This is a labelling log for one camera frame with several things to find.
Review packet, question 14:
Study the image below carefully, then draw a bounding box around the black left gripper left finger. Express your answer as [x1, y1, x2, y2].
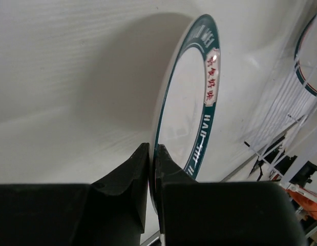
[0, 143, 149, 245]

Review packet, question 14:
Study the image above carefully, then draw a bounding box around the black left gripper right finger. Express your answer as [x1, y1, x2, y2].
[155, 145, 307, 245]

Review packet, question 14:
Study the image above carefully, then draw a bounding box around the clear wire dish rack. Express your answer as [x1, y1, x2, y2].
[233, 10, 317, 201]

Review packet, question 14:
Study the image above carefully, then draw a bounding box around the white plate green rim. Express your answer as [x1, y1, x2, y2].
[148, 14, 221, 215]

